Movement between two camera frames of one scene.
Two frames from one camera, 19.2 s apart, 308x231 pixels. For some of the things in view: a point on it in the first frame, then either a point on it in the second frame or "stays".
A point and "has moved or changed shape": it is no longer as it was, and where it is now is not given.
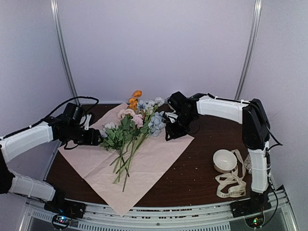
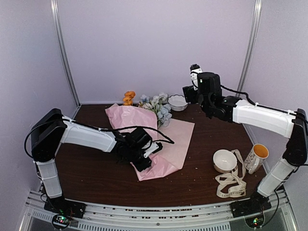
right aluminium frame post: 251,45 stays
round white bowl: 224,160 stays
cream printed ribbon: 232,184 stays
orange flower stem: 133,101 → 127,98
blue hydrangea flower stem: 156,123 has moved or changed shape
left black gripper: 92,139 → 141,167
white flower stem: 152,106 has moved or changed shape
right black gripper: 174,133 → 188,95
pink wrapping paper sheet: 150,156 → 175,136
